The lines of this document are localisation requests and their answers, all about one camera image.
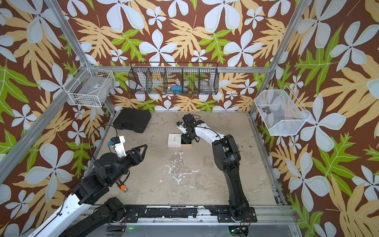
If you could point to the orange handled pliers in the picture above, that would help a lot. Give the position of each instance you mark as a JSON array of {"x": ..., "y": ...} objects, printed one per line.
[{"x": 121, "y": 185}]

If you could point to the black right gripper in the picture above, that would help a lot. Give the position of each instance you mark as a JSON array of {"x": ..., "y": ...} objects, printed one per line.
[{"x": 185, "y": 138}]

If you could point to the black wire basket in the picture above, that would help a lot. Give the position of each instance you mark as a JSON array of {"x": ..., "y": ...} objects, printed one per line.
[{"x": 193, "y": 77}]

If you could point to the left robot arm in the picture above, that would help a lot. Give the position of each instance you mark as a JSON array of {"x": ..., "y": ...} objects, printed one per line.
[{"x": 107, "y": 170}]

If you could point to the white sleeve jewelry box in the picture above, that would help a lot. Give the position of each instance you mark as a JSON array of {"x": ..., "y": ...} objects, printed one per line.
[{"x": 174, "y": 140}]

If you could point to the white mesh basket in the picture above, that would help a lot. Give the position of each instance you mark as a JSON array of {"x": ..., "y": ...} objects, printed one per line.
[{"x": 288, "y": 114}]

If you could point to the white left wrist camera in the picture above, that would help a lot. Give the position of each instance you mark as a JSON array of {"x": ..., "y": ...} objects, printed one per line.
[{"x": 117, "y": 143}]

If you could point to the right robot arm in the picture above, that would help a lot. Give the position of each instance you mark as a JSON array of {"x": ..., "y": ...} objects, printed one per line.
[{"x": 227, "y": 159}]

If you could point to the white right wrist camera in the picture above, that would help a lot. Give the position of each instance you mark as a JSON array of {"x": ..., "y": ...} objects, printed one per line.
[{"x": 181, "y": 127}]

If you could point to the black lined tan drawer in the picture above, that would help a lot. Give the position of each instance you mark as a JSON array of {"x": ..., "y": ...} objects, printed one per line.
[{"x": 186, "y": 144}]

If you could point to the white wire basket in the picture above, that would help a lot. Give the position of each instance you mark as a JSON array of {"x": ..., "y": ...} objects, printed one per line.
[{"x": 90, "y": 86}]

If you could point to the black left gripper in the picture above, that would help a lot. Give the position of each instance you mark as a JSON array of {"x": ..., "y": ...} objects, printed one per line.
[{"x": 138, "y": 157}]

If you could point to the small metal object in basket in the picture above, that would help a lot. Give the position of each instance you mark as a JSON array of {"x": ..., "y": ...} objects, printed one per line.
[{"x": 266, "y": 110}]

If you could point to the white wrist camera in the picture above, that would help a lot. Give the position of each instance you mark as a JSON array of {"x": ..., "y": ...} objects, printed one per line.
[
  {"x": 181, "y": 127},
  {"x": 117, "y": 143}
]

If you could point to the blue object in basket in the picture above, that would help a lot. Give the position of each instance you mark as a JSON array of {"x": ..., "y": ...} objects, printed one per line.
[{"x": 177, "y": 89}]

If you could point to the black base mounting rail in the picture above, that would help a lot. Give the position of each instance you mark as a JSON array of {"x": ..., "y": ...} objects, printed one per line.
[{"x": 222, "y": 213}]

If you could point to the black hard case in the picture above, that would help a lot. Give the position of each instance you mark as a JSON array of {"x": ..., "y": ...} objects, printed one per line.
[{"x": 132, "y": 119}]

